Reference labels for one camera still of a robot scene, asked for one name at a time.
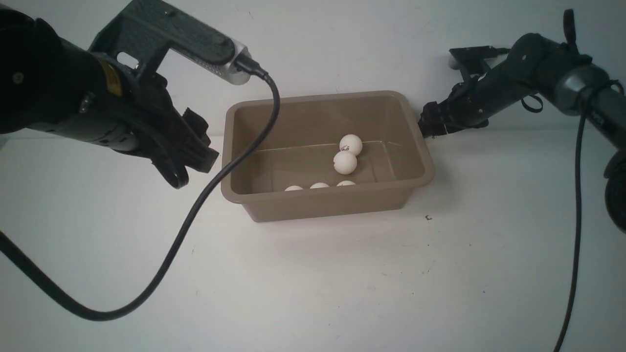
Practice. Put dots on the tan plastic bin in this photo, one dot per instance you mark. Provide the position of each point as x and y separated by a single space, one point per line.
302 144

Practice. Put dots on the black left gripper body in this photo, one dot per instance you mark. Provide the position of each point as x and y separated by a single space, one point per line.
132 117

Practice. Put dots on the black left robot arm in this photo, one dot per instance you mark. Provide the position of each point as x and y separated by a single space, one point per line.
43 82

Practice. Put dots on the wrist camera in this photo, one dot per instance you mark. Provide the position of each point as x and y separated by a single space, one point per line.
472 61
147 29

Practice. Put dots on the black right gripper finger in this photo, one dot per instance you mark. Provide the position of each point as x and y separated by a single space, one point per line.
433 120

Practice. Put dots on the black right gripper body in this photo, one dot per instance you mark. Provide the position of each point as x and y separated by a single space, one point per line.
472 104

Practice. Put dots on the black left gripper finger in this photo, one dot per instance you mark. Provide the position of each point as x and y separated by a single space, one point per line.
197 151

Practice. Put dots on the white ball with logo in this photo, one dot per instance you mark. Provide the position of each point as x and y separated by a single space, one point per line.
344 162

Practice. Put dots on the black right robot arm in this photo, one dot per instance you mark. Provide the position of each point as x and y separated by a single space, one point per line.
559 74

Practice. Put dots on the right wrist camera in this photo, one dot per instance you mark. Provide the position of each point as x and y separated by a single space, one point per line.
472 61

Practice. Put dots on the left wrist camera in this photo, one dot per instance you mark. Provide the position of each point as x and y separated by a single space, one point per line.
147 29

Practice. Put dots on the white ball plain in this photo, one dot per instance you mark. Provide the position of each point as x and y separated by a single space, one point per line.
345 183

